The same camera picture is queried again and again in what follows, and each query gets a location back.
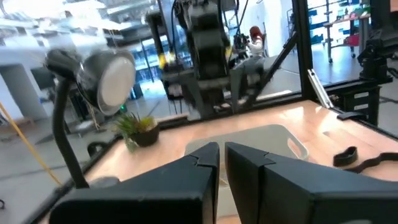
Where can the white plastic bin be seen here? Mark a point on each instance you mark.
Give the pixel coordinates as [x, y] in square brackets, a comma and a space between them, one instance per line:
[264, 137]

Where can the black equipment stand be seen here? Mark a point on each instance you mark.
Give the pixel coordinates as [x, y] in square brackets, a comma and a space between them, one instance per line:
[373, 62]

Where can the silver metal bar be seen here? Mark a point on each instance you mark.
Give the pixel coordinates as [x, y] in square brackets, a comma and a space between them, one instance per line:
[320, 90]

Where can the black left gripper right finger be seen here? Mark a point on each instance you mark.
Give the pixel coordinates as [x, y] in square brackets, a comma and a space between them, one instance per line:
[295, 196]

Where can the small black rubber band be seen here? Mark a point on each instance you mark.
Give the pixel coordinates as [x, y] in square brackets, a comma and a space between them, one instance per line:
[343, 160]

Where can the black plastic clamp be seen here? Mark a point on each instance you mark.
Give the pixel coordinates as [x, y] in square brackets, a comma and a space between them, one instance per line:
[351, 115]

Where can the black upright frame post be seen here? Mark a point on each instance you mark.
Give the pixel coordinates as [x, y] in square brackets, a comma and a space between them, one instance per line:
[303, 46]

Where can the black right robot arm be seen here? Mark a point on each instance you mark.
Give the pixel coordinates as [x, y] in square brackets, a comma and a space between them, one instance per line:
[208, 56]

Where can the black gooseneck round lamp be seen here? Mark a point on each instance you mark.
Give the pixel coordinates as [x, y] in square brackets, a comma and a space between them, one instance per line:
[115, 82]

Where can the background work table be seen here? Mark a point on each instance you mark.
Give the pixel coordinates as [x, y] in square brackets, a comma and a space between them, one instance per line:
[363, 34]

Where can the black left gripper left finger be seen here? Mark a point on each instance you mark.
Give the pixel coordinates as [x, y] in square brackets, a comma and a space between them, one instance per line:
[161, 193]

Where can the potted green plant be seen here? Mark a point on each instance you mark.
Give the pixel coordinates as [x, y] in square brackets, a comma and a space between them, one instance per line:
[144, 137]

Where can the person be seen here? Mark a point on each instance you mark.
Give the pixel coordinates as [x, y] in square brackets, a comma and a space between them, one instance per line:
[256, 46]

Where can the long black rubber band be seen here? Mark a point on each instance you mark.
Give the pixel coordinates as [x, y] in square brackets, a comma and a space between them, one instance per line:
[370, 163]

